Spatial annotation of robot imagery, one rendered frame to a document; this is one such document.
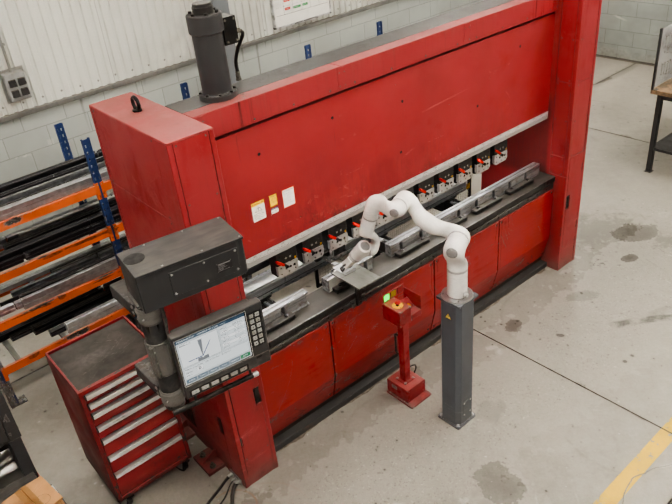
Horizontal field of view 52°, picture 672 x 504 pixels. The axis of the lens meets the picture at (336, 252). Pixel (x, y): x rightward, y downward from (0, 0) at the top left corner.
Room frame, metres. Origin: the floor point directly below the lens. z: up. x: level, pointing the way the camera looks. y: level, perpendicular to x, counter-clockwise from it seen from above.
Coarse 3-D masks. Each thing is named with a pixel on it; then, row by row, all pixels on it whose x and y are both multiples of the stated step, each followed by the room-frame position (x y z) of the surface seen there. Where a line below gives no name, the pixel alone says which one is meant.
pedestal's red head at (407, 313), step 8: (408, 296) 3.72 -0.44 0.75; (416, 296) 3.66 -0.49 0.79; (384, 304) 3.63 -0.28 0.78; (416, 304) 3.67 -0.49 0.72; (384, 312) 3.62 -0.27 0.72; (392, 312) 3.56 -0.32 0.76; (400, 312) 3.52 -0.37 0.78; (408, 312) 3.56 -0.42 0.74; (416, 312) 3.61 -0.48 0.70; (392, 320) 3.57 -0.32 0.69; (400, 320) 3.51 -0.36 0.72; (408, 320) 3.56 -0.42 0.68
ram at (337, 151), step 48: (480, 48) 4.56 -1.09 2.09; (528, 48) 4.88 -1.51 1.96; (336, 96) 3.80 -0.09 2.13; (384, 96) 4.02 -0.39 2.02; (432, 96) 4.28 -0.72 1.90; (480, 96) 4.57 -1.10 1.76; (528, 96) 4.90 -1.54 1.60; (240, 144) 3.39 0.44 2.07; (288, 144) 3.58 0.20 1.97; (336, 144) 3.78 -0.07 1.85; (384, 144) 4.01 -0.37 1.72; (432, 144) 4.27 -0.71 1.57; (240, 192) 3.36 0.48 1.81; (336, 192) 3.76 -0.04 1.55
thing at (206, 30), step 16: (208, 0) 3.53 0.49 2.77; (192, 16) 3.45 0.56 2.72; (208, 16) 3.43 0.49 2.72; (224, 16) 3.54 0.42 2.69; (192, 32) 3.44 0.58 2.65; (208, 32) 3.42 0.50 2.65; (224, 32) 3.51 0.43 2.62; (240, 32) 3.62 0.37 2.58; (208, 48) 3.43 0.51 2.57; (224, 48) 3.49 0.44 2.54; (208, 64) 3.43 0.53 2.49; (224, 64) 3.46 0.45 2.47; (208, 80) 3.43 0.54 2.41; (224, 80) 3.45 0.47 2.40; (208, 96) 3.43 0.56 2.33; (224, 96) 3.42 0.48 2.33
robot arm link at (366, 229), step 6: (366, 222) 3.54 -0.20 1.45; (372, 222) 3.54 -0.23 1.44; (360, 228) 3.57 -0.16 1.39; (366, 228) 3.54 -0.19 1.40; (372, 228) 3.55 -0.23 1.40; (360, 234) 3.57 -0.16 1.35; (366, 234) 3.55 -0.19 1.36; (372, 234) 3.57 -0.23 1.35; (372, 240) 3.63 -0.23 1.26; (378, 240) 3.59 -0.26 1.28; (372, 246) 3.62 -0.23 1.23; (378, 246) 3.61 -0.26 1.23; (372, 252) 3.60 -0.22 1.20
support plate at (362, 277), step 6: (354, 264) 3.80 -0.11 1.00; (336, 270) 3.75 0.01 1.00; (360, 270) 3.72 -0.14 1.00; (366, 270) 3.71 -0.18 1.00; (336, 276) 3.68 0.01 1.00; (342, 276) 3.67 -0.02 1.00; (348, 276) 3.66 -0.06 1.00; (354, 276) 3.66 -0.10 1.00; (360, 276) 3.65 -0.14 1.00; (366, 276) 3.64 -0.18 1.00; (372, 276) 3.64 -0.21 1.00; (378, 276) 3.63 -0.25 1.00; (348, 282) 3.60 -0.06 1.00; (354, 282) 3.59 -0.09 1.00; (360, 282) 3.58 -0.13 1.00; (366, 282) 3.58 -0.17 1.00; (360, 288) 3.52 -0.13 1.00
